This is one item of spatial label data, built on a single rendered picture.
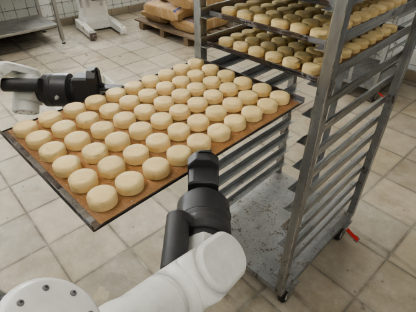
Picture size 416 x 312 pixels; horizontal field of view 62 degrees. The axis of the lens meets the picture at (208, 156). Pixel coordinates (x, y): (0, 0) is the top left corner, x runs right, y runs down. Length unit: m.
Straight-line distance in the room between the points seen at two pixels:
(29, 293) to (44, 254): 1.67
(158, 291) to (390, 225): 1.84
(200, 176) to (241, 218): 1.17
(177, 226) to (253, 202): 1.36
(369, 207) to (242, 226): 0.82
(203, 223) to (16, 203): 1.87
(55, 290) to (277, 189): 1.69
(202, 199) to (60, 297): 0.30
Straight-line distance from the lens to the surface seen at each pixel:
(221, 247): 0.46
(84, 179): 0.64
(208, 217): 0.51
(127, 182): 0.61
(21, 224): 2.16
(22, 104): 1.03
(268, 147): 1.77
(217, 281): 0.42
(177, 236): 0.47
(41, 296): 0.29
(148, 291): 0.39
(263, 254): 1.61
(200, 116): 0.78
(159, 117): 0.78
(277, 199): 1.86
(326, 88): 0.91
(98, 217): 0.59
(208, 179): 0.57
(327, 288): 1.76
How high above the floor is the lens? 1.42
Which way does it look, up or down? 37 degrees down
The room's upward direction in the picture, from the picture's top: straight up
